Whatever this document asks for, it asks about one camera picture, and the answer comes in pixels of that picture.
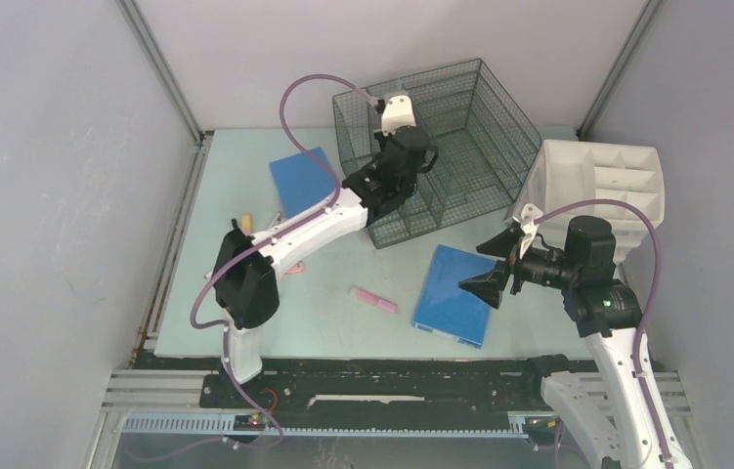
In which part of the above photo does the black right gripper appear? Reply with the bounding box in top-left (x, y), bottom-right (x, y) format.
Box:
top-left (458, 226), bottom-right (579, 309)

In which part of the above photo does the blue folder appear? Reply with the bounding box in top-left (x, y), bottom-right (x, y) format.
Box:
top-left (269, 147), bottom-right (336, 218)
top-left (411, 245), bottom-right (495, 349)

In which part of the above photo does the pink highlighter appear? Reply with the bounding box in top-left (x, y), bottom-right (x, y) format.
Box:
top-left (349, 286), bottom-right (398, 314)
top-left (285, 262), bottom-right (305, 275)

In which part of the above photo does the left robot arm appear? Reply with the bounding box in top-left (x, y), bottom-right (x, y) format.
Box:
top-left (210, 126), bottom-right (439, 407)

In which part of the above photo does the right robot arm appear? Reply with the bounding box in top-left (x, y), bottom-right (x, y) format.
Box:
top-left (459, 215), bottom-right (692, 468)

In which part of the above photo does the white plastic drawer organizer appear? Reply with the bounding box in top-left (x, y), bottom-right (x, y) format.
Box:
top-left (507, 139), bottom-right (665, 264)

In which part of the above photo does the orange highlighter with yellow cap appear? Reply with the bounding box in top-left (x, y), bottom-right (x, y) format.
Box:
top-left (240, 214), bottom-right (253, 235)

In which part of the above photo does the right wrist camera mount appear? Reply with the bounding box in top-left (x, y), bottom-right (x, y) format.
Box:
top-left (513, 203), bottom-right (543, 259)

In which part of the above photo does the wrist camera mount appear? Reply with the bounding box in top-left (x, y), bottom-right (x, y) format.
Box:
top-left (513, 203), bottom-right (543, 259)
top-left (377, 92), bottom-right (416, 136)

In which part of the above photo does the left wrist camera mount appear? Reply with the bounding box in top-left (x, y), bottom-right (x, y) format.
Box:
top-left (377, 92), bottom-right (416, 136)

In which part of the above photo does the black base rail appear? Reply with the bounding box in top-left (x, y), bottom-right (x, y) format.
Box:
top-left (197, 352), bottom-right (601, 432)

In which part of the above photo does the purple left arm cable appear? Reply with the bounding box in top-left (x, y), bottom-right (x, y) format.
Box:
top-left (121, 73), bottom-right (384, 464)

